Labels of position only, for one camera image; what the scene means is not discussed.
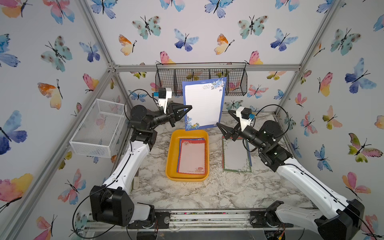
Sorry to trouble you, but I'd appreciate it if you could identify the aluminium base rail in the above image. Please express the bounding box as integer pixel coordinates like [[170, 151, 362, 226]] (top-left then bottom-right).
[[84, 209, 321, 240]]

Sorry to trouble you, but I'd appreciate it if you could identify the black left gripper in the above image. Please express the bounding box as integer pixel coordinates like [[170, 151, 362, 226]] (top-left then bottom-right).
[[146, 105, 190, 132]]

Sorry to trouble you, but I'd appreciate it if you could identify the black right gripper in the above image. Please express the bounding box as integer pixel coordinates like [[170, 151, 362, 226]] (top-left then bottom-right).
[[220, 110, 270, 155]]

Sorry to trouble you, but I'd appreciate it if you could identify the black wire wall basket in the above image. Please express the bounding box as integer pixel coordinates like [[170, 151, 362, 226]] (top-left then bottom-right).
[[153, 62, 248, 97]]

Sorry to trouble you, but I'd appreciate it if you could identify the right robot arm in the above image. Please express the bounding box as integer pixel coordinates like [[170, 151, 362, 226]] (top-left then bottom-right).
[[217, 107, 367, 240]]

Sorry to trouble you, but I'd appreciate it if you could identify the blue floral stationery paper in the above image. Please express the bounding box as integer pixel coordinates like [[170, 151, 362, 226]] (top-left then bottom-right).
[[247, 150, 252, 168]]

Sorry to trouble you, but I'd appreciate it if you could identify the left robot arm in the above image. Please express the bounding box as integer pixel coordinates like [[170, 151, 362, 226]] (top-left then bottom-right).
[[90, 103, 193, 227]]

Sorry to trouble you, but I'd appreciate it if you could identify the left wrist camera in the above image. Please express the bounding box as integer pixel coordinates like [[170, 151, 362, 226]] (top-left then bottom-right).
[[154, 88, 172, 114]]

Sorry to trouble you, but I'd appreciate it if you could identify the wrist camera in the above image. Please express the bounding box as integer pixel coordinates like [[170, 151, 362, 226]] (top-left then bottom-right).
[[236, 107, 255, 131], [154, 88, 172, 114]]

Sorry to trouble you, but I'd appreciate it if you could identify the yellow plastic storage box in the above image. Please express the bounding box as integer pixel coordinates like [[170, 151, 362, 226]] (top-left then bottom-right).
[[166, 130, 210, 182]]

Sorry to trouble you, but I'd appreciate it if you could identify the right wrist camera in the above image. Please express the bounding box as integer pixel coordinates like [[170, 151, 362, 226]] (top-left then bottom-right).
[[236, 107, 255, 131]]

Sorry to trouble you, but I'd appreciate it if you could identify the red stationery paper bottom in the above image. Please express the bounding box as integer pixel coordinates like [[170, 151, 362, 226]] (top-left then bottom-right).
[[177, 138, 206, 175]]

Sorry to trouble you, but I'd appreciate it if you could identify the white mesh wall basket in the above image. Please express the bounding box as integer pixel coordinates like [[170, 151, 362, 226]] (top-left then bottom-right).
[[70, 99, 126, 158]]

